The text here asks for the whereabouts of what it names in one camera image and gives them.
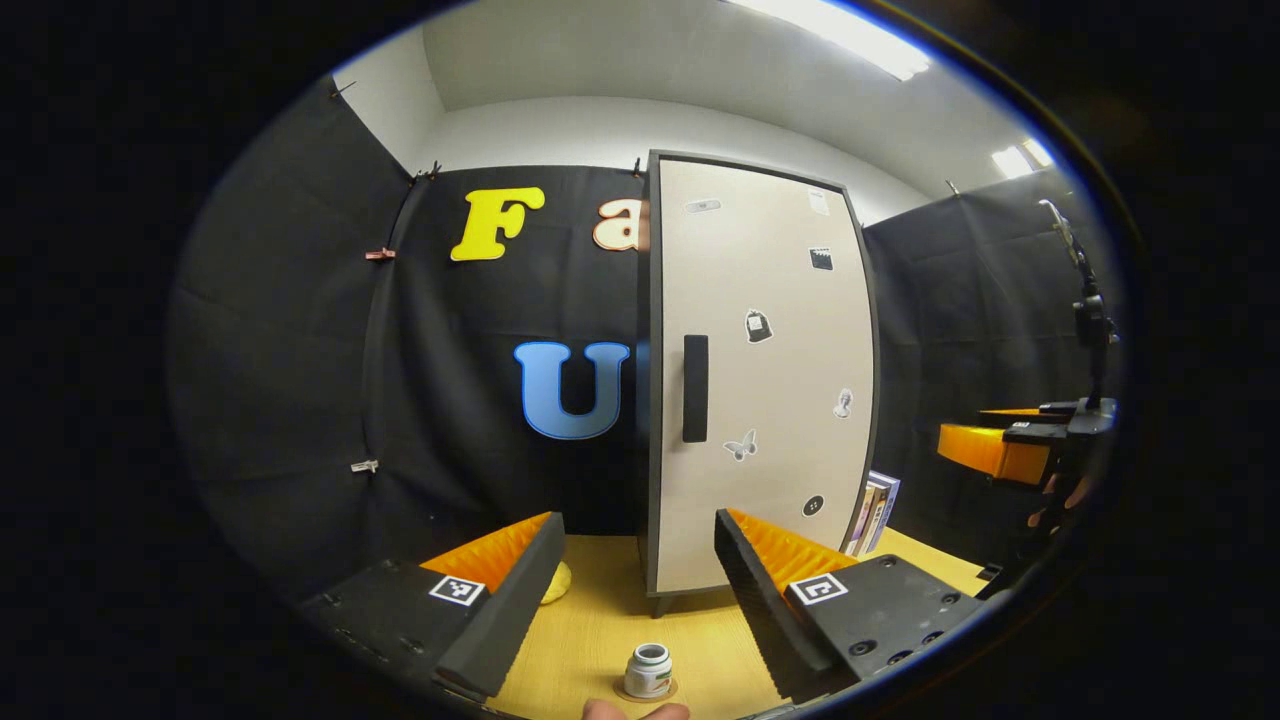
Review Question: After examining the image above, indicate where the white plastic bottle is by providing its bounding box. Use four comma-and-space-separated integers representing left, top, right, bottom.
624, 643, 673, 699

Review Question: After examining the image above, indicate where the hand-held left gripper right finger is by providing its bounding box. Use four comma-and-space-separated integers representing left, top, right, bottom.
713, 507, 989, 704

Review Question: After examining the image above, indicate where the black backdrop cloth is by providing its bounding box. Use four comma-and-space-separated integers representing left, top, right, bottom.
170, 75, 1126, 601

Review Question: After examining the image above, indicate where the beige cabinet door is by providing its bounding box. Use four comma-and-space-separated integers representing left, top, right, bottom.
648, 158, 877, 596

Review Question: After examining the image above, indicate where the black cabinet door handle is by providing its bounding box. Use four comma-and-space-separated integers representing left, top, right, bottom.
682, 334, 710, 444

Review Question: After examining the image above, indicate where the round brown coaster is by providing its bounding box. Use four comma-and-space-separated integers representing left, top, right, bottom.
614, 675, 680, 704

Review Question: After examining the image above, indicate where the dark grey cabinet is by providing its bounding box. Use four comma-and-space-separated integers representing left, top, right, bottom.
636, 148, 883, 618

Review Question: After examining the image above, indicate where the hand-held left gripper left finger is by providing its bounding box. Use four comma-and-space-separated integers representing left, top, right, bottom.
300, 512, 567, 701

